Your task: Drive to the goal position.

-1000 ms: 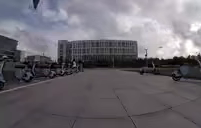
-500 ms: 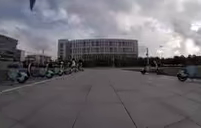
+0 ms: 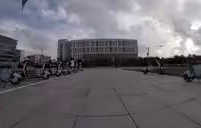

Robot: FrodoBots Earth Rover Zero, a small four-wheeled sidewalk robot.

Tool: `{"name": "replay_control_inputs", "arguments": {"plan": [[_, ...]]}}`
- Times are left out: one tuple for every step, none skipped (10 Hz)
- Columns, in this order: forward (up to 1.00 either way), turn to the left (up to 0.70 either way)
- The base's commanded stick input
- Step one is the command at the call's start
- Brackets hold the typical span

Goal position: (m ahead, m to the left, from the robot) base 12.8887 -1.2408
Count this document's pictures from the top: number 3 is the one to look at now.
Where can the row of parked scooters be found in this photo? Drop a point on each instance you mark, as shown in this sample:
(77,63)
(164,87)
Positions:
(44,70)

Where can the pole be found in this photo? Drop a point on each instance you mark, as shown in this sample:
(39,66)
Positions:
(148,51)

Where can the parked scooter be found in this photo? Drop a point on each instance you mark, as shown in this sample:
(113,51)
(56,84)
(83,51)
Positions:
(189,74)
(159,67)

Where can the low dark wall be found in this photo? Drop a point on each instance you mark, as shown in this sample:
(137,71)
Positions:
(174,69)

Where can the large curved glass building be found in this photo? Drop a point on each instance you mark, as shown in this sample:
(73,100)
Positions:
(101,50)

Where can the grey multi-storey building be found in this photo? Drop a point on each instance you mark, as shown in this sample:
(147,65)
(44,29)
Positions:
(1,48)

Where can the low distant building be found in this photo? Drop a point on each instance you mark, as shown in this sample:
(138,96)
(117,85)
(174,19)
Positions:
(38,59)

